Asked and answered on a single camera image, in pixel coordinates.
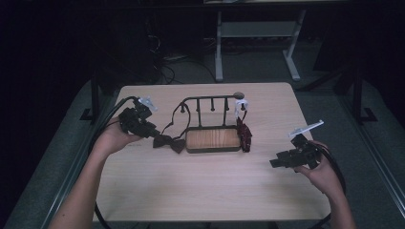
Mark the grey metal rail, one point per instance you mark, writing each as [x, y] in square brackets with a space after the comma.
[68, 178]
[375, 152]

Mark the dark brown bow tie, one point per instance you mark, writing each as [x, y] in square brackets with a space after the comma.
[168, 141]

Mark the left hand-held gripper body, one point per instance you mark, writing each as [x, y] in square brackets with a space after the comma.
[135, 119]

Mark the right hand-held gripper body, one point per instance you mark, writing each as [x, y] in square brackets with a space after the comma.
[305, 149]

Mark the black metal stand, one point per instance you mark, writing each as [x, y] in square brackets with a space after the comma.
[359, 95]
[94, 95]

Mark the person's left hand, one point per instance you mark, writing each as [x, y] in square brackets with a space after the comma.
[113, 138]

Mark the black metal rack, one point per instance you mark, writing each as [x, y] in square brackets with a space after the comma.
[211, 140]

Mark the white metal table frame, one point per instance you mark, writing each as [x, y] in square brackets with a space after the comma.
[258, 30]

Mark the person's right hand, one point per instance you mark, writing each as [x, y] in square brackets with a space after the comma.
[321, 178]

